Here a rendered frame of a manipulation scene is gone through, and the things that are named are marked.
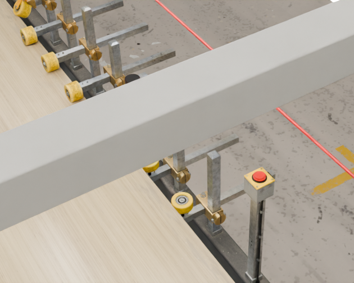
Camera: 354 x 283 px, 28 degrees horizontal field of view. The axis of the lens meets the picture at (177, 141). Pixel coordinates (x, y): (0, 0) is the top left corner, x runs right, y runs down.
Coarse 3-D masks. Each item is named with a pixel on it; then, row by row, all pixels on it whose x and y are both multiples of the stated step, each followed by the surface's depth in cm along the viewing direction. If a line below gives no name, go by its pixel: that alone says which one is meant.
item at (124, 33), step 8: (144, 24) 330; (120, 32) 326; (128, 32) 326; (136, 32) 328; (96, 40) 322; (104, 40) 321; (72, 48) 318; (80, 48) 318; (56, 56) 314; (64, 56) 314; (72, 56) 317
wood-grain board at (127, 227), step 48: (0, 0) 362; (0, 48) 330; (0, 96) 304; (48, 96) 303; (96, 192) 261; (144, 192) 260; (0, 240) 246; (48, 240) 245; (96, 240) 244; (144, 240) 243; (192, 240) 242
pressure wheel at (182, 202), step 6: (180, 192) 258; (174, 198) 256; (180, 198) 255; (186, 198) 256; (192, 198) 256; (174, 204) 254; (180, 204) 254; (186, 204) 254; (192, 204) 255; (180, 210) 253; (186, 210) 254
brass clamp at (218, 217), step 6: (198, 198) 266; (204, 198) 266; (204, 204) 264; (210, 210) 261; (222, 210) 261; (210, 216) 262; (216, 216) 260; (222, 216) 260; (216, 222) 260; (222, 222) 262
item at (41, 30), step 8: (120, 0) 346; (96, 8) 341; (104, 8) 342; (112, 8) 345; (72, 16) 337; (80, 16) 338; (48, 24) 333; (56, 24) 333; (40, 32) 331; (48, 32) 333
